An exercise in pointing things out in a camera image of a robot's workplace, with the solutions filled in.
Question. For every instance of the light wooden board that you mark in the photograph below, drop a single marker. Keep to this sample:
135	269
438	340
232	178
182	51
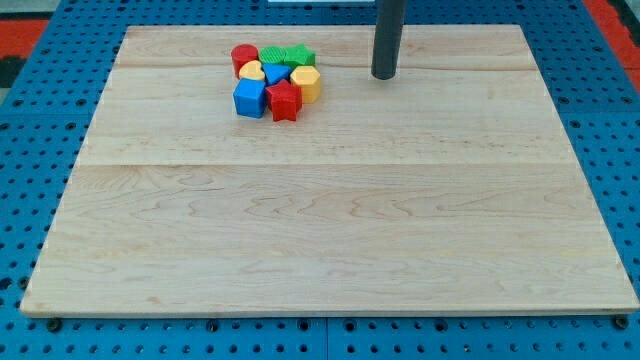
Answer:
449	190

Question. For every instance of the red star block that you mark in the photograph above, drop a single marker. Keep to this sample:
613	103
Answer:
284	101

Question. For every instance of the yellow hexagon block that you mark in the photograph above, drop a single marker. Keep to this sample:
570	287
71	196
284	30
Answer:
308	78

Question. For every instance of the blue cube block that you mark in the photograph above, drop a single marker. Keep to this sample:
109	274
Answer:
250	98

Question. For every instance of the blue triangle block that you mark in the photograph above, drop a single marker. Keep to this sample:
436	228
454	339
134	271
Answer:
274	73

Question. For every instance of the green star block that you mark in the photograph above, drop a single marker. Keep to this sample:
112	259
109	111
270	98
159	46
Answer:
299	55

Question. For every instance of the yellow heart block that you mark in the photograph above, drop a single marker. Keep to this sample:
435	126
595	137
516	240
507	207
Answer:
252	70

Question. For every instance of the green cylinder block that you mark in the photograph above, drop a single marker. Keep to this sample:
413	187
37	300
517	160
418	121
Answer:
272	55

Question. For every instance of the red cylinder block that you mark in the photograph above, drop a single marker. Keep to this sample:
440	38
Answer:
242	54

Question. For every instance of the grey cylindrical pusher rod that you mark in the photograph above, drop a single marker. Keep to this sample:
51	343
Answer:
387	38

